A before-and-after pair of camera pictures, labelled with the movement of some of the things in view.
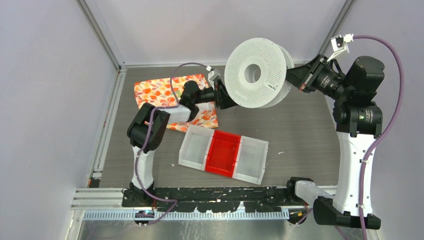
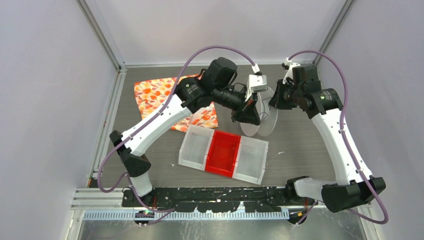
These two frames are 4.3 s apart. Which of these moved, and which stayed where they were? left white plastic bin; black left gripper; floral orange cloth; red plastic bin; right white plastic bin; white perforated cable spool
Moved: black left gripper; white perforated cable spool
Stayed: red plastic bin; left white plastic bin; right white plastic bin; floral orange cloth
